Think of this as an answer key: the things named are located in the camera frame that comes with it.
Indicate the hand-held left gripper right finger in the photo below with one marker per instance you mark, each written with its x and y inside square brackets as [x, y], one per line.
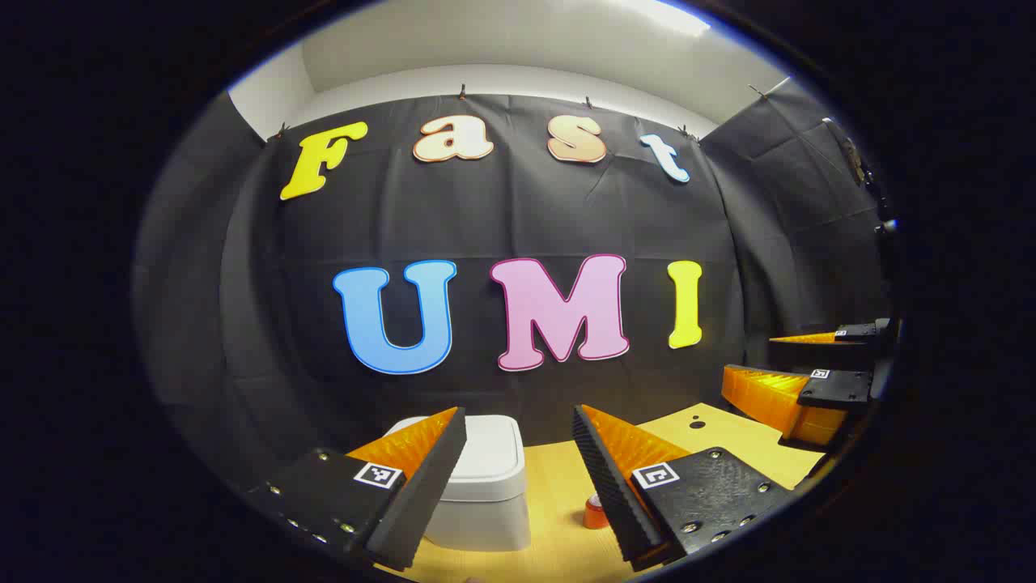
[615, 494]

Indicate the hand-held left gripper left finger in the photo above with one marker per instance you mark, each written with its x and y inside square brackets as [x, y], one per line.
[429, 486]

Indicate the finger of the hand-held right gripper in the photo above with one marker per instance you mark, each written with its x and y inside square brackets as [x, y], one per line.
[817, 354]
[834, 390]

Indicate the red pop can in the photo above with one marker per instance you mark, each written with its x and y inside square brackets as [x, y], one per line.
[596, 514]

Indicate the grey desktop garbage bin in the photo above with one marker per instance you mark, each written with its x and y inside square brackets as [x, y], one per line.
[494, 486]

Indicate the wooden desktop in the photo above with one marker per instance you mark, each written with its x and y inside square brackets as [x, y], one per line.
[558, 502]

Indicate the black backdrop cloth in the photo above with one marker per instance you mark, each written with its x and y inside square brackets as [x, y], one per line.
[518, 210]

